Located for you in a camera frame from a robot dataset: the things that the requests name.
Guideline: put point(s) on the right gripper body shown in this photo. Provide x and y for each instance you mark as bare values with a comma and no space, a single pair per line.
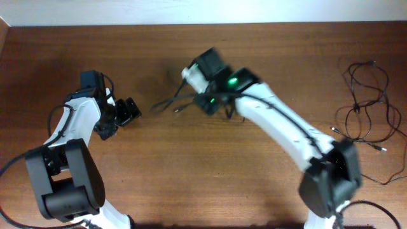
203,104

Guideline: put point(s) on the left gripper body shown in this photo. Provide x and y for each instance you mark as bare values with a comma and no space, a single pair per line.
119,116

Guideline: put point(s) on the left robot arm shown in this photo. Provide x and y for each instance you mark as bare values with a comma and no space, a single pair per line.
65,179

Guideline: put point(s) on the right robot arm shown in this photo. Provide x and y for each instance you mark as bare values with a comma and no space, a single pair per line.
331,170

